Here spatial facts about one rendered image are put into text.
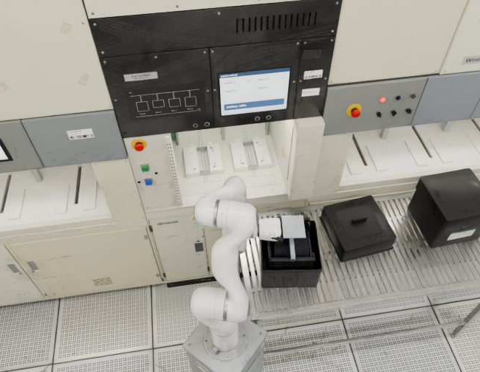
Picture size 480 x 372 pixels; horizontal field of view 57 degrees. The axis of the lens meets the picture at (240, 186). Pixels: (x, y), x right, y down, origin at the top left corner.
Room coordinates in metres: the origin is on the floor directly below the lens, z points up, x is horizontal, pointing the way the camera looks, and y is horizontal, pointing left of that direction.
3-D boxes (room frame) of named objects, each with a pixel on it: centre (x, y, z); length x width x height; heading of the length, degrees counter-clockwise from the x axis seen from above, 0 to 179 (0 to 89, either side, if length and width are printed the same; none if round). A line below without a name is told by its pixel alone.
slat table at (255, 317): (1.22, -0.64, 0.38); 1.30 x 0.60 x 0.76; 98
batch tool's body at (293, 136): (1.86, 0.12, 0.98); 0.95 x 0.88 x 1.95; 8
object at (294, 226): (1.12, -0.23, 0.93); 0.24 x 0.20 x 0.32; 0
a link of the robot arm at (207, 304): (0.74, 0.11, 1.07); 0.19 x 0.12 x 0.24; 81
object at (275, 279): (1.13, -0.23, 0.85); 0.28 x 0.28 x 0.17; 0
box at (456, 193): (1.36, -1.08, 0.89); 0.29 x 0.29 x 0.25; 12
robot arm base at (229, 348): (0.74, 0.08, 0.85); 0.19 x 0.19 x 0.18
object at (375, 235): (1.30, -0.61, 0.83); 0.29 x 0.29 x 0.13; 15
